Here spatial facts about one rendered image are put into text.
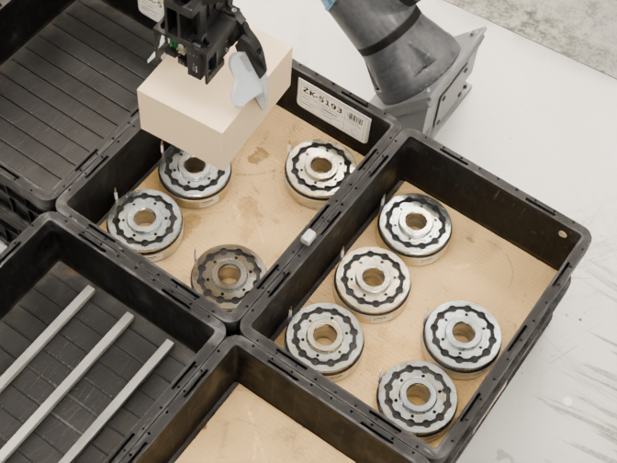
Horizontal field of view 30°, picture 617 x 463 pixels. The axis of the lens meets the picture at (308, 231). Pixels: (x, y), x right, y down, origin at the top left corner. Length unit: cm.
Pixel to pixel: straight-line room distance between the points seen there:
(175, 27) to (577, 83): 92
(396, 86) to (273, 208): 30
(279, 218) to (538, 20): 159
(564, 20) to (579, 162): 122
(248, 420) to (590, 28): 189
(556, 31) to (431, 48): 131
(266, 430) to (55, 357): 29
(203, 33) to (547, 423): 76
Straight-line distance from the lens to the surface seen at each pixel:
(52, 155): 171
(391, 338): 154
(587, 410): 170
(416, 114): 180
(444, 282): 160
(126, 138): 159
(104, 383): 151
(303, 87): 167
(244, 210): 163
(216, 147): 138
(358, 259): 156
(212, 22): 130
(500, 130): 193
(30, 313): 157
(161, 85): 139
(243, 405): 149
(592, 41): 309
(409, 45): 179
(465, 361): 151
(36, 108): 176
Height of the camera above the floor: 219
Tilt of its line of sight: 57 degrees down
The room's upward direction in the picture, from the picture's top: 6 degrees clockwise
